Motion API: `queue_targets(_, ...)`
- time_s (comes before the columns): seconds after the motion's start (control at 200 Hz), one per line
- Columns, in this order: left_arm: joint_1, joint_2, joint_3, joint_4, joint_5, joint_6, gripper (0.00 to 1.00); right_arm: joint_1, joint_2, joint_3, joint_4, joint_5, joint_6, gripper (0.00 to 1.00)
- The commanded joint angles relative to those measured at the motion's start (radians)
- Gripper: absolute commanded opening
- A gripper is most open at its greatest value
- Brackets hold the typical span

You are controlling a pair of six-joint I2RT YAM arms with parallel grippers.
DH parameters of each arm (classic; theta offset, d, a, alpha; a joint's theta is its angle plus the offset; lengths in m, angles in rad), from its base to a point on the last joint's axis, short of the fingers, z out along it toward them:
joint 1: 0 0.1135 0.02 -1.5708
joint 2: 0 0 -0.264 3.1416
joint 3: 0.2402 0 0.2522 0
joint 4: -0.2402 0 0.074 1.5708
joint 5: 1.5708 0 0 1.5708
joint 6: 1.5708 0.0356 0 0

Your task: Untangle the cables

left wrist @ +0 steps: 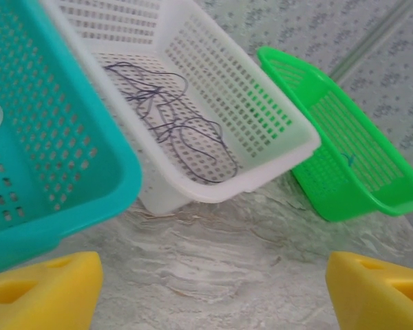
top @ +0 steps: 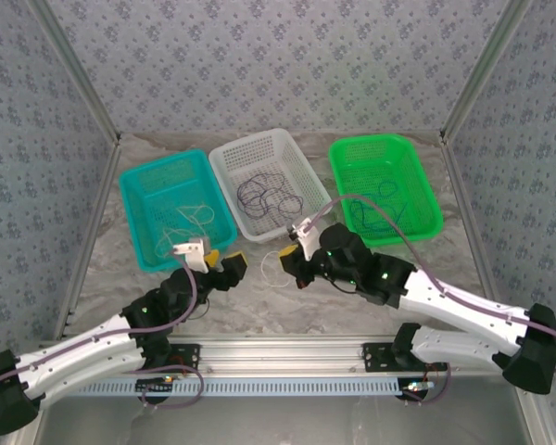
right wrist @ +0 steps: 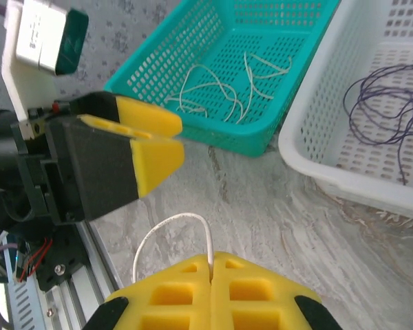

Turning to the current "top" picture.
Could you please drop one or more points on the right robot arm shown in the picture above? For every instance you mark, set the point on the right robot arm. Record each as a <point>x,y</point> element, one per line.
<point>454,296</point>

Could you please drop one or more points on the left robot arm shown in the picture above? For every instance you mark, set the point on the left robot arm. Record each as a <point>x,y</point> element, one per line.
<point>74,357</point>

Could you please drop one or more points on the teal plastic basket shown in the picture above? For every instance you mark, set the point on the teal plastic basket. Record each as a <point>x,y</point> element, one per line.
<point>167,185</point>

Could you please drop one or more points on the left small circuit board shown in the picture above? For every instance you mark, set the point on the left small circuit board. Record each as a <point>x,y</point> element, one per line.
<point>155,385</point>

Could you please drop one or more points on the small circuit board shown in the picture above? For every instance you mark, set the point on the small circuit board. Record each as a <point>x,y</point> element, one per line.
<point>417,387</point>
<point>155,385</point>

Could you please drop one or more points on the green plastic basket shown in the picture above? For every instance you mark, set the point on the green plastic basket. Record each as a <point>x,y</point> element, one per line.
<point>389,157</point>

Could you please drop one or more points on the white plastic basket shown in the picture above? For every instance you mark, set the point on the white plastic basket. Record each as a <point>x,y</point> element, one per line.
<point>259,148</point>

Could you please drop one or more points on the right small circuit board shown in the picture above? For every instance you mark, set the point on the right small circuit board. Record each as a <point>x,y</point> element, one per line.
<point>417,387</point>

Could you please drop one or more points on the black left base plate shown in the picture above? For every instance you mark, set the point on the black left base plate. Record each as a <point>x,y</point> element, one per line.
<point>185,357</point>

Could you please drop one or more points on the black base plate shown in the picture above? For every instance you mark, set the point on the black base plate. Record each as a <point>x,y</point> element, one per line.
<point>185,357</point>
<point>375,357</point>

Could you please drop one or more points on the aluminium front rail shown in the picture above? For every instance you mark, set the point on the aluminium front rail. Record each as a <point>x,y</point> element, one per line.
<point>282,357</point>

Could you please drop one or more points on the aluminium rail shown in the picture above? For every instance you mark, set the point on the aluminium rail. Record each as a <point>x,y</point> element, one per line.
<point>468,208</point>
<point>92,222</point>
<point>282,357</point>

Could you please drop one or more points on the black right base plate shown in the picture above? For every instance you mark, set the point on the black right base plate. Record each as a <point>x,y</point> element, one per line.
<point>375,357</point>

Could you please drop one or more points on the aluminium left side rail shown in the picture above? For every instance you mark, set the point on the aluminium left side rail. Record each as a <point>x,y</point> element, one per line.
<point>92,222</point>

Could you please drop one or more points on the aluminium right side rail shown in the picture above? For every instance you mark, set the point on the aluminium right side rail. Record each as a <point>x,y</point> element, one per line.
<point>468,208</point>

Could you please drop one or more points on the aluminium left corner post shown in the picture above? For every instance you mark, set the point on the aluminium left corner post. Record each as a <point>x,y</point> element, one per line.
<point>79,79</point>

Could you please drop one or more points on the aluminium corner post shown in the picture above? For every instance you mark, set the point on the aluminium corner post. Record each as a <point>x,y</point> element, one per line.
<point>486,65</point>
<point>79,79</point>

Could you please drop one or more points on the aluminium right corner post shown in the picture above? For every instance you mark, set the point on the aluminium right corner post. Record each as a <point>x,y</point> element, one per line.
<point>486,65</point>

